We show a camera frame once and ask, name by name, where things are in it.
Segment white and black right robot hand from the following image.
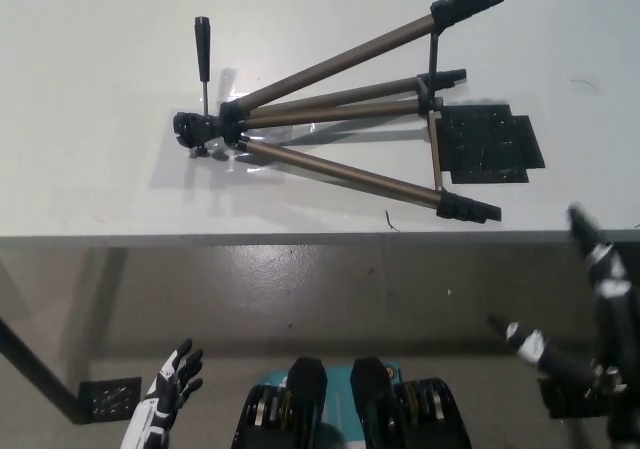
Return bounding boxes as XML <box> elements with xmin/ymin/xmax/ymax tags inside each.
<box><xmin>487</xmin><ymin>203</ymin><xmax>640</xmax><ymax>406</ymax></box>

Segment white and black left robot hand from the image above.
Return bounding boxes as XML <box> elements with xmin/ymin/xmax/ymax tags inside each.
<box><xmin>127</xmin><ymin>338</ymin><xmax>205</xmax><ymax>449</ymax></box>

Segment bronze and black camera tripod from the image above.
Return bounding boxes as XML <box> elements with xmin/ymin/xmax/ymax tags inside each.
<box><xmin>172</xmin><ymin>0</ymin><xmax>506</xmax><ymax>226</ymax></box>

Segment black metal table leg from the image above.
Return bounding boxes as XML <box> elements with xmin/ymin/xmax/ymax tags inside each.
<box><xmin>0</xmin><ymin>313</ymin><xmax>92</xmax><ymax>426</ymax></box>

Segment black robot feet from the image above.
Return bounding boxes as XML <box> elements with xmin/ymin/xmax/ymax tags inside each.
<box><xmin>229</xmin><ymin>356</ymin><xmax>474</xmax><ymax>449</ymax></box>

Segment black perforated floor plate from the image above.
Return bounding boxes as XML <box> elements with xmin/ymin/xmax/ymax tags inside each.
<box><xmin>538</xmin><ymin>376</ymin><xmax>629</xmax><ymax>421</ymax></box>
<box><xmin>77</xmin><ymin>376</ymin><xmax>144</xmax><ymax>423</ymax></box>

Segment black tape patch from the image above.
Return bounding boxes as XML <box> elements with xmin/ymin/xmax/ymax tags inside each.
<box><xmin>433</xmin><ymin>102</ymin><xmax>546</xmax><ymax>186</ymax></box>

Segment clear plastic sheet on table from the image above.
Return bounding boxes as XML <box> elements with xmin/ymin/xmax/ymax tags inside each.
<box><xmin>149</xmin><ymin>66</ymin><xmax>321</xmax><ymax>190</ymax></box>

